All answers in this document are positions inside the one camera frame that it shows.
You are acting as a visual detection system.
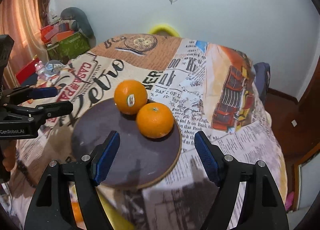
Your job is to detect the yellow chair back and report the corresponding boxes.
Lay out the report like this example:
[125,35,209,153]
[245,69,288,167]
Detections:
[149,24,180,37]

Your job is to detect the red gift boxes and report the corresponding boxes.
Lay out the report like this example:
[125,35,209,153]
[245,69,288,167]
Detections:
[40,20,75,44]

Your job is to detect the green patterned box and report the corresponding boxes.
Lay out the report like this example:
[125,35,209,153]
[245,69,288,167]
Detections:
[47,32,90,64]

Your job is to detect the dark blue chair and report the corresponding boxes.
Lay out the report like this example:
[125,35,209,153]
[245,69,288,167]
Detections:
[253,62,271,105]

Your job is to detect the large orange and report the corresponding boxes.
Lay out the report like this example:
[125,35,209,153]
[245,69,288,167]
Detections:
[136,103,175,139]

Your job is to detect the brown wooden door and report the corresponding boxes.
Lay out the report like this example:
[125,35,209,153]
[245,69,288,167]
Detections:
[265,63,319,196]

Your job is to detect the yellow banana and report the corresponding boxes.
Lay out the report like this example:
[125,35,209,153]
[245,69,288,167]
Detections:
[96,188,135,230]

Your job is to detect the orange with sticker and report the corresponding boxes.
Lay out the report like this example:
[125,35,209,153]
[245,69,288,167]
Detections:
[113,80,148,115]

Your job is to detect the orange pink curtain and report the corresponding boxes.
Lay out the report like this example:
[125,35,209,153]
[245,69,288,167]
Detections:
[1,0,50,88]

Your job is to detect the person's hand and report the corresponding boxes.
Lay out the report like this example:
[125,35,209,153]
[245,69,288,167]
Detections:
[2,140,16,171]

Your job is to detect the retro print tablecloth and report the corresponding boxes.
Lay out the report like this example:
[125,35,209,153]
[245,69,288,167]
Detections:
[1,35,287,229]

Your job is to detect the pink toy figure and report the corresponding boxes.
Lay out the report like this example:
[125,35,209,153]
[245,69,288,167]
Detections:
[35,61,49,77]

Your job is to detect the dark purple plate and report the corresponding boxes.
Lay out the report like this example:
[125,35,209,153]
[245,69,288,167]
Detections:
[71,99,181,190]

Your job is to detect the small mandarin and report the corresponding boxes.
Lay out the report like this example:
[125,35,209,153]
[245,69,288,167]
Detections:
[71,202,84,223]

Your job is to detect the grey plush pillow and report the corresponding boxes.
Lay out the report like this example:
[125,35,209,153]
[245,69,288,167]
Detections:
[60,7,95,42]

